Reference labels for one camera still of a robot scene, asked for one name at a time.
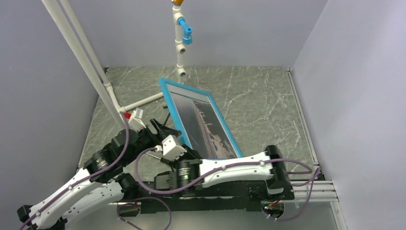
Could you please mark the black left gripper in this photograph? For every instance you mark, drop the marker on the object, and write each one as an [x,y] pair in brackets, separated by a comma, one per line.
[162,130]

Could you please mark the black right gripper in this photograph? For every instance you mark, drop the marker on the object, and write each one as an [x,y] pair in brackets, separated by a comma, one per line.
[190,153]

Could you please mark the blue picture frame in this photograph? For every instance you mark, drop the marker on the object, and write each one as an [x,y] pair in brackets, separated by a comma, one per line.
[171,108]

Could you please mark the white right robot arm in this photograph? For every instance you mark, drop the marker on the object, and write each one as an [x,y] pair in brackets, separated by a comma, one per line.
[197,174]

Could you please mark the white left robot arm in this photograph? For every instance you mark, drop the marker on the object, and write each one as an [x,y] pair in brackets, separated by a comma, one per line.
[100,181]

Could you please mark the coastal landscape photo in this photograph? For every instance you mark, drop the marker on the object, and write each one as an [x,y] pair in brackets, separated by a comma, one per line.
[203,127]

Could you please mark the steel claw hammer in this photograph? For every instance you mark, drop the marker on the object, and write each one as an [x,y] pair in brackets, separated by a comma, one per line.
[167,116]

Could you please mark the white pvc pipe stand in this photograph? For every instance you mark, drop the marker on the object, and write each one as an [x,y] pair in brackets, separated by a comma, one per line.
[66,21]

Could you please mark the blue pipe fitting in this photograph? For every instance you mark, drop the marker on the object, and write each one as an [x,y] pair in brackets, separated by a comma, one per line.
[187,31]

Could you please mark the orange pipe cap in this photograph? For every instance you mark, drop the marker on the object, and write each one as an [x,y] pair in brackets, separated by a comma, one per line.
[177,3]

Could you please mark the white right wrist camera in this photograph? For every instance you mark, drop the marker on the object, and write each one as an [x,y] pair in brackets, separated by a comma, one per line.
[172,150]

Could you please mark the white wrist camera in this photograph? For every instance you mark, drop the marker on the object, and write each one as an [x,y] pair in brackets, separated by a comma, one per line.
[172,150]
[135,119]

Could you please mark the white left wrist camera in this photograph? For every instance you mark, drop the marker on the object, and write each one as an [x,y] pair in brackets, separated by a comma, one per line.
[135,119]

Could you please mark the aluminium table edge rail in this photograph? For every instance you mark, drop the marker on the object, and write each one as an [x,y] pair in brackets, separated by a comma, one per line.
[323,191]

